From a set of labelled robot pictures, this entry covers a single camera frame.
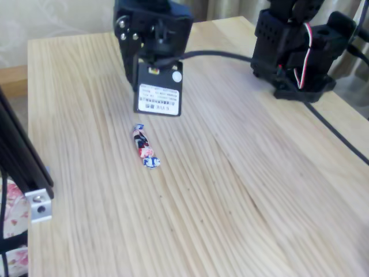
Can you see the beige curtain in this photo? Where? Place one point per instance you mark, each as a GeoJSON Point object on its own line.
{"type": "Point", "coordinates": [225, 8]}

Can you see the aluminium extrusion post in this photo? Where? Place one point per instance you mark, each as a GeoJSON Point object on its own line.
{"type": "Point", "coordinates": [20, 153]}

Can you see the silver angle bracket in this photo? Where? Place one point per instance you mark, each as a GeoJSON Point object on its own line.
{"type": "Point", "coordinates": [39, 206]}

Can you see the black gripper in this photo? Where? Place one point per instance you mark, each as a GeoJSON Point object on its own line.
{"type": "Point", "coordinates": [170, 23]}

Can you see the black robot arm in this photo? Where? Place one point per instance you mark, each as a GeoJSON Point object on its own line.
{"type": "Point", "coordinates": [268, 43]}

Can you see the candy blue red white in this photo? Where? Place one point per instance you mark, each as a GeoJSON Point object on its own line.
{"type": "Point", "coordinates": [143, 145]}

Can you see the floral fabric cushion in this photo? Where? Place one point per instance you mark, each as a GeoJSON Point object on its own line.
{"type": "Point", "coordinates": [15, 202]}

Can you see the wooden skirting board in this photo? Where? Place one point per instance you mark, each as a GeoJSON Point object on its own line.
{"type": "Point", "coordinates": [13, 82]}

